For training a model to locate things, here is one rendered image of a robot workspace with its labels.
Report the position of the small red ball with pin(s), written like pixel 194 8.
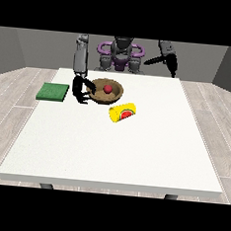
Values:
pixel 107 89

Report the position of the brown wooden bowl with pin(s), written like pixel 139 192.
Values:
pixel 107 93

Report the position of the green square pad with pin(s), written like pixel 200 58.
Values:
pixel 52 91

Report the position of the dark table leg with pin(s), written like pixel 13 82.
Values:
pixel 170 197
pixel 46 186

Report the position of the grey robot trunk purple rings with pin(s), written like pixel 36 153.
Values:
pixel 120 57

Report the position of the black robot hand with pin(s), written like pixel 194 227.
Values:
pixel 170 62
pixel 78 87

